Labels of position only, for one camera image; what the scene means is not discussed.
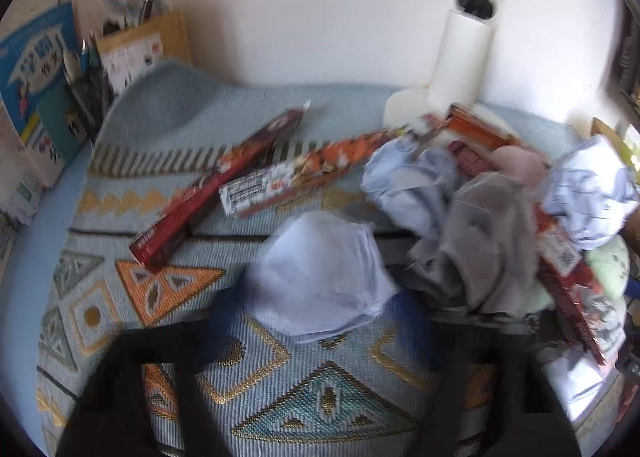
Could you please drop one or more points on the wooden organizer box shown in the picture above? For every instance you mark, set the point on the wooden organizer box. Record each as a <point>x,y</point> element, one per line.
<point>126,54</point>

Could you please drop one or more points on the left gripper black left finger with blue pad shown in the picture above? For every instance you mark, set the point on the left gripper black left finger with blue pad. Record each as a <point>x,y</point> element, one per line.
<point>111,417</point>

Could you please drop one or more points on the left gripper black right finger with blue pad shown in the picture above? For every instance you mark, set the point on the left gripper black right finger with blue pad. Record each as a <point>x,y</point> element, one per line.
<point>525,418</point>

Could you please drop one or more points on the blue cover book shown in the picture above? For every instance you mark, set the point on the blue cover book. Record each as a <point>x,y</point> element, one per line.
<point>37,108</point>

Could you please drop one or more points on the patterned blue orange rug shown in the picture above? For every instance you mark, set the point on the patterned blue orange rug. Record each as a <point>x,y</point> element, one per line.
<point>360,393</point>

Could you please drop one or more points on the crumpled paper in bowl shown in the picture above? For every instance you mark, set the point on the crumpled paper in bowl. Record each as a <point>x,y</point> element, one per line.
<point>412,187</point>

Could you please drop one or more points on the orange anime snack wrapper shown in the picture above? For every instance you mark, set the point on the orange anime snack wrapper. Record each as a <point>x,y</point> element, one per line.
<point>258,190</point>

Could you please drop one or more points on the dark red long snack box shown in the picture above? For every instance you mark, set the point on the dark red long snack box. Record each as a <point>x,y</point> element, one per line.
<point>153,247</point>

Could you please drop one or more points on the black mesh pen holder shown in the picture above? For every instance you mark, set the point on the black mesh pen holder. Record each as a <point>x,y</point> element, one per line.
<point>88,84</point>

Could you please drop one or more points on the white desk lamp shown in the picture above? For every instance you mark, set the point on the white desk lamp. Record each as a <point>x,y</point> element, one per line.
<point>459,70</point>

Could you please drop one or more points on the three-ball plush dango toy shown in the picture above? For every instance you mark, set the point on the three-ball plush dango toy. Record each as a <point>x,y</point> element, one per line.
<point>523,165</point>

